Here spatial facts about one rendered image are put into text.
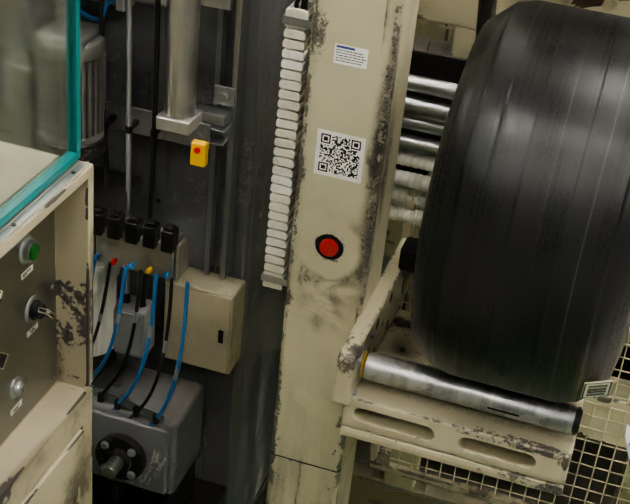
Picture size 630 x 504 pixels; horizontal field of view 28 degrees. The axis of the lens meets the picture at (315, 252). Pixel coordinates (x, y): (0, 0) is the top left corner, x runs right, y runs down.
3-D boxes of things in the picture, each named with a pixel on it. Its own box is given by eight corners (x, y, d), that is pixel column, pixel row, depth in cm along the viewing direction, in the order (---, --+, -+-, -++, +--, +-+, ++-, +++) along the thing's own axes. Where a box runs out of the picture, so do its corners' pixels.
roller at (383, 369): (362, 364, 201) (354, 382, 197) (365, 343, 198) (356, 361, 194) (579, 422, 193) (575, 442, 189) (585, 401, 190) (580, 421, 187)
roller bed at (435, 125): (350, 215, 238) (368, 69, 222) (371, 182, 250) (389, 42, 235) (451, 239, 233) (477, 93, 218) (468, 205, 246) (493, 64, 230)
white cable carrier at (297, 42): (261, 285, 204) (285, 7, 180) (272, 271, 209) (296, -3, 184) (287, 292, 203) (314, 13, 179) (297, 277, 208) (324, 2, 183)
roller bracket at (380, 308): (331, 404, 196) (337, 354, 191) (396, 281, 229) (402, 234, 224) (351, 410, 195) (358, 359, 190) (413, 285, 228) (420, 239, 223)
